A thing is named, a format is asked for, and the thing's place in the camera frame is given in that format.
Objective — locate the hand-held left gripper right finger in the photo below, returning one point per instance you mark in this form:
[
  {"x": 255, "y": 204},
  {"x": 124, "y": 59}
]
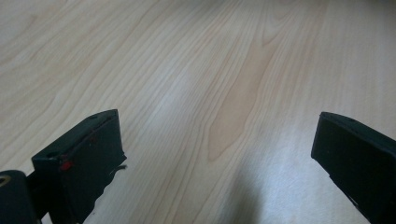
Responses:
[{"x": 361, "y": 161}]

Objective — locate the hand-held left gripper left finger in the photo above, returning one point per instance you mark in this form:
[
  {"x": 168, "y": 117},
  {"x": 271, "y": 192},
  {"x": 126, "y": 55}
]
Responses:
[{"x": 81, "y": 168}]

